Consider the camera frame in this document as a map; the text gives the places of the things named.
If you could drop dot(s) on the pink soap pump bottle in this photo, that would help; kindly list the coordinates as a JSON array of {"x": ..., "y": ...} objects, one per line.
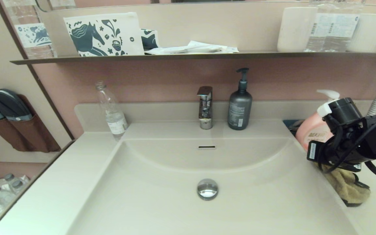
[{"x": 308, "y": 130}]

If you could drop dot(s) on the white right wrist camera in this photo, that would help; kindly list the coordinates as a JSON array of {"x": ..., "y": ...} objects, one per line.
[{"x": 324, "y": 108}]

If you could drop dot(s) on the white horse print pouch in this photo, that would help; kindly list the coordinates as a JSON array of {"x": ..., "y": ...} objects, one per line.
[{"x": 126, "y": 32}]

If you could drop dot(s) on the water bottle horse label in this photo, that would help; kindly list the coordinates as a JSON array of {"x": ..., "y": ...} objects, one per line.
[{"x": 31, "y": 34}]

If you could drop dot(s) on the dark grey pump bottle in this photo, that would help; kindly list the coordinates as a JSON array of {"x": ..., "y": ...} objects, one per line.
[{"x": 239, "y": 111}]

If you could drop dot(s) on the white plastic amenity packets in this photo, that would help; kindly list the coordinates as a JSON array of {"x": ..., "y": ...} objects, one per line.
[{"x": 194, "y": 48}]

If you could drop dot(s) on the chrome drain stopper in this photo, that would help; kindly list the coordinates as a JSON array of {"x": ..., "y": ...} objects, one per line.
[{"x": 207, "y": 189}]

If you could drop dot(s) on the yellow cloth with dark trim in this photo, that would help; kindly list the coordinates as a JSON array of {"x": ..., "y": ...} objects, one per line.
[{"x": 348, "y": 187}]

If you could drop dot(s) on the metal wall shelf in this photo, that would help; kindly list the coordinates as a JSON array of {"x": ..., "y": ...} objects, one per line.
[{"x": 175, "y": 57}]

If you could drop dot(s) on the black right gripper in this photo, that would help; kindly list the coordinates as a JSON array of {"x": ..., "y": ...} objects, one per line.
[{"x": 321, "y": 153}]

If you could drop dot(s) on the chrome faucet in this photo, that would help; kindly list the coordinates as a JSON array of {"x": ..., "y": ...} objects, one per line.
[{"x": 205, "y": 111}]

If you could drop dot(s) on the empty clear plastic bottle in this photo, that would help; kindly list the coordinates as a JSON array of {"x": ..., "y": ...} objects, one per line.
[{"x": 114, "y": 120}]

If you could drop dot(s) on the clear water bottle white label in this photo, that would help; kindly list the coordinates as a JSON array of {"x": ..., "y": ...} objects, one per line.
[
  {"x": 346, "y": 27},
  {"x": 320, "y": 27}
]

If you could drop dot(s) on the white sink basin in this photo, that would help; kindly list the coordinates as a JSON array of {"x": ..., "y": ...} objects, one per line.
[{"x": 162, "y": 202}]

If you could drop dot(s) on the slippers in brown holder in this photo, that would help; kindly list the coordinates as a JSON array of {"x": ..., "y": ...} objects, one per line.
[{"x": 28, "y": 137}]

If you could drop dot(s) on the small dark patterned pouch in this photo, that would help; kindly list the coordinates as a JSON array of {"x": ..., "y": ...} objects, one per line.
[{"x": 149, "y": 39}]

